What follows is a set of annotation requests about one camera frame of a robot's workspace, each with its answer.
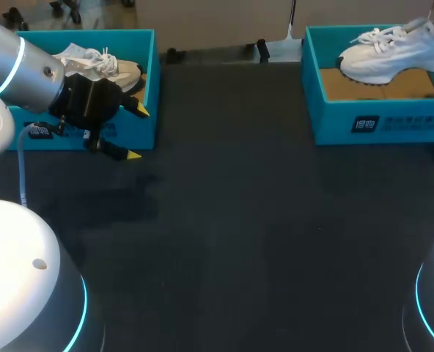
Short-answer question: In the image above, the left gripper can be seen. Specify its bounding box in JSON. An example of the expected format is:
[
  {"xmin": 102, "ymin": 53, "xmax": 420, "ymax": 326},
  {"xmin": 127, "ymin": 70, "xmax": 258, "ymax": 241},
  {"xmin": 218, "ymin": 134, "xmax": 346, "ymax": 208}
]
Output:
[{"xmin": 47, "ymin": 73, "xmax": 151, "ymax": 162}]

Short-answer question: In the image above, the beige shoe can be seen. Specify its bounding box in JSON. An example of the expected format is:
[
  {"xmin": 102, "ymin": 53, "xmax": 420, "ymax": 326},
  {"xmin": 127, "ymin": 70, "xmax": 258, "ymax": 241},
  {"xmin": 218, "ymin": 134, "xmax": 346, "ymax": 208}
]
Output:
[{"xmin": 51, "ymin": 43, "xmax": 147, "ymax": 93}]

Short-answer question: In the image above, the white shoe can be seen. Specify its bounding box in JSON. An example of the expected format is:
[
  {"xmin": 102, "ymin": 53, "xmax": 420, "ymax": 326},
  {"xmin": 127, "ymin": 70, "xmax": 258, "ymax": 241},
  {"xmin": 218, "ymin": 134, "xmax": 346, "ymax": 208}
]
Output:
[{"xmin": 338, "ymin": 17, "xmax": 434, "ymax": 87}]

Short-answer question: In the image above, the teal box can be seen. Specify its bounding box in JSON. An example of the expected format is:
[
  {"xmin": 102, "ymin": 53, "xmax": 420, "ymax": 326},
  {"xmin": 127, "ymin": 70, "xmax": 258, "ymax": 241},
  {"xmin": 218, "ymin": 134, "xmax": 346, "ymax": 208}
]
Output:
[
  {"xmin": 4, "ymin": 29, "xmax": 161, "ymax": 152},
  {"xmin": 301, "ymin": 24, "xmax": 434, "ymax": 147}
]

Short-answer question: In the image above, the black chair base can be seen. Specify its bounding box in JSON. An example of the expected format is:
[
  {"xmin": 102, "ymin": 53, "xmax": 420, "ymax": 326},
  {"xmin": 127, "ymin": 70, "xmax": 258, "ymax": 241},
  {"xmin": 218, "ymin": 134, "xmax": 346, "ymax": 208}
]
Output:
[{"xmin": 1, "ymin": 0, "xmax": 83, "ymax": 31}]

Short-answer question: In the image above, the black table clamp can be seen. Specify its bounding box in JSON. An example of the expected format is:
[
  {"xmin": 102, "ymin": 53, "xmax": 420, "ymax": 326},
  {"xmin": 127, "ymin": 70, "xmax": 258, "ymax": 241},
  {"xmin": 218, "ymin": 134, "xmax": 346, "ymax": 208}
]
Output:
[{"xmin": 245, "ymin": 37, "xmax": 271, "ymax": 62}]

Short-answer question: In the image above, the brown cardboard insert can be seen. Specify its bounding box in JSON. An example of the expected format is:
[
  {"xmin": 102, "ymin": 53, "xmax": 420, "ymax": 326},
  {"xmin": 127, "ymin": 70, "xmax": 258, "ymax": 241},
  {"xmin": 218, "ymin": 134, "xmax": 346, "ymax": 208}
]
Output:
[{"xmin": 319, "ymin": 67, "xmax": 434, "ymax": 101}]

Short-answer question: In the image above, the white cable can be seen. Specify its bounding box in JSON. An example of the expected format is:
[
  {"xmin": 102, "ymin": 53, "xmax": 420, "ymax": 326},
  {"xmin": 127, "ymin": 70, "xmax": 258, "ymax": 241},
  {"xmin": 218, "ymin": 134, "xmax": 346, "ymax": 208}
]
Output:
[{"xmin": 16, "ymin": 122, "xmax": 39, "ymax": 208}]

